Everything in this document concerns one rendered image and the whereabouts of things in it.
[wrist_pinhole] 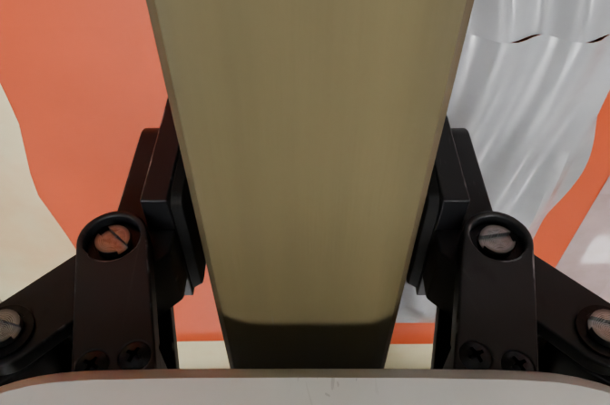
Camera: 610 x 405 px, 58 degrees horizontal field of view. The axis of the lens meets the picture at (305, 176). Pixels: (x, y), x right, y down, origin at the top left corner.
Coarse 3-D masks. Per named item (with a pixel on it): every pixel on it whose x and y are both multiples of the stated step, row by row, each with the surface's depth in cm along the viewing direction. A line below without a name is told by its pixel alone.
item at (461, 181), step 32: (448, 128) 11; (448, 160) 10; (448, 192) 10; (480, 192) 11; (448, 224) 10; (416, 256) 11; (448, 256) 10; (416, 288) 12; (448, 288) 10; (544, 288) 9; (576, 288) 9; (544, 320) 9; (576, 320) 9; (608, 320) 9; (576, 352) 9; (608, 352) 9
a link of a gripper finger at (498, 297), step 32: (480, 224) 10; (512, 224) 10; (480, 256) 9; (512, 256) 9; (480, 288) 9; (512, 288) 9; (448, 320) 11; (480, 320) 8; (512, 320) 8; (448, 352) 10; (480, 352) 8; (512, 352) 8
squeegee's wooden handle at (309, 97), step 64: (192, 0) 4; (256, 0) 4; (320, 0) 4; (384, 0) 4; (448, 0) 4; (192, 64) 5; (256, 64) 5; (320, 64) 5; (384, 64) 5; (448, 64) 5; (192, 128) 6; (256, 128) 5; (320, 128) 5; (384, 128) 5; (192, 192) 7; (256, 192) 6; (320, 192) 6; (384, 192) 6; (256, 256) 7; (320, 256) 7; (384, 256) 7; (256, 320) 8; (320, 320) 8; (384, 320) 8
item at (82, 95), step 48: (0, 48) 17; (48, 48) 17; (96, 48) 17; (144, 48) 17; (48, 96) 18; (96, 96) 18; (144, 96) 18; (48, 144) 20; (96, 144) 20; (48, 192) 22; (96, 192) 22; (576, 192) 22; (576, 240) 24; (192, 336) 31; (432, 336) 31
